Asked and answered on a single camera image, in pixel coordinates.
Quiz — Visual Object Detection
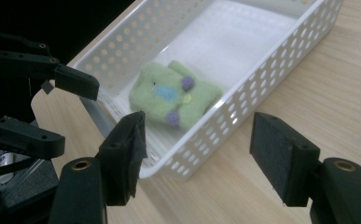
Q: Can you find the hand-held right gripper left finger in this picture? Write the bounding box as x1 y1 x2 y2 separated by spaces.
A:
95 109 148 207

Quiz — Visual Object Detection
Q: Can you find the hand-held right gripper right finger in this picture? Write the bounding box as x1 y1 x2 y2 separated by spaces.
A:
249 111 322 208

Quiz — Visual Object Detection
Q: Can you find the green fuzzy glove with pompoms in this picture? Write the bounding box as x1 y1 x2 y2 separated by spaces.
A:
128 60 224 131

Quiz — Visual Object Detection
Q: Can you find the white perforated plastic basket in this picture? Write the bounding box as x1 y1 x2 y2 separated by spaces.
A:
67 0 344 182

